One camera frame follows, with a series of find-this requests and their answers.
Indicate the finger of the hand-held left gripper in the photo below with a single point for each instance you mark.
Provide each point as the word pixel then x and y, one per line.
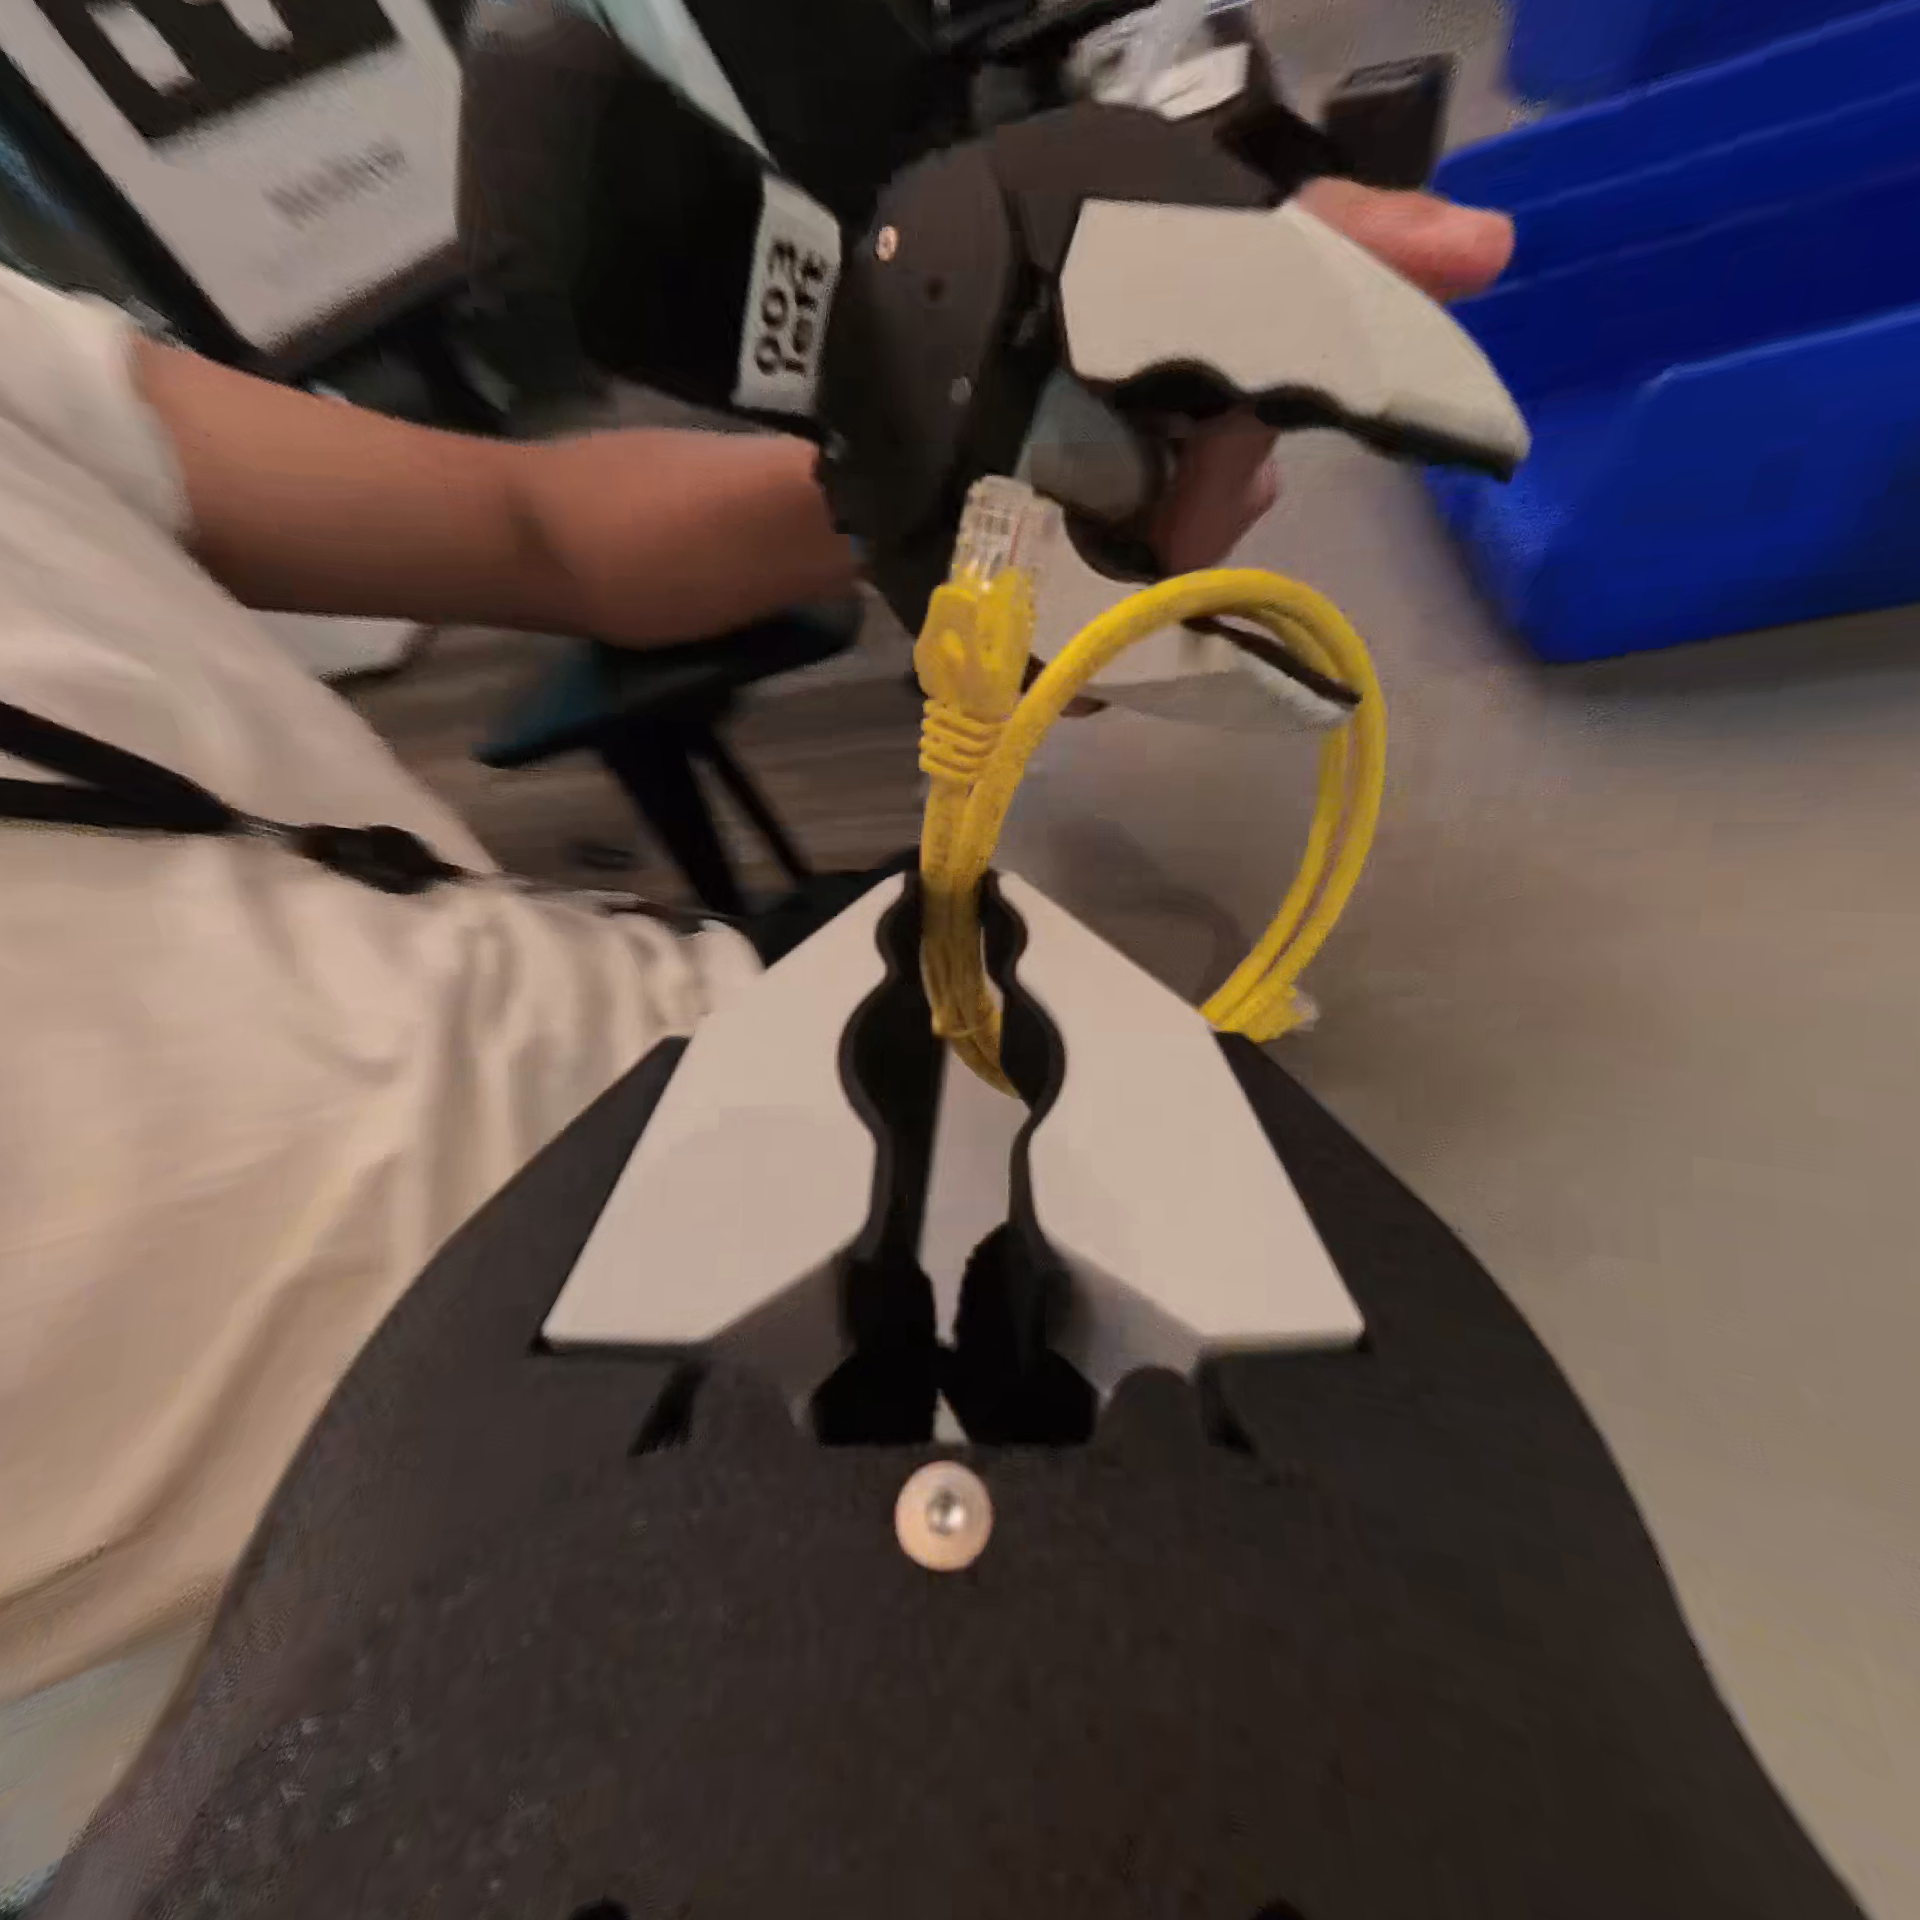
pixel 1274 300
pixel 1230 702

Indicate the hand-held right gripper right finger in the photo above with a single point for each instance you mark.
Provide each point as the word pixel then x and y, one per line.
pixel 1184 1200

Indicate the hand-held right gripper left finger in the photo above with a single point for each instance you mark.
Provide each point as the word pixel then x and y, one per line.
pixel 705 1200

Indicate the blue storage bin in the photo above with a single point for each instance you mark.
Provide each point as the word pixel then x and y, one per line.
pixel 1724 450

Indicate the person's left forearm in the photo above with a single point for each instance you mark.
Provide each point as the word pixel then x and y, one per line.
pixel 331 480

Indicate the person's white shirt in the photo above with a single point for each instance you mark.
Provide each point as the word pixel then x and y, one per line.
pixel 224 1200

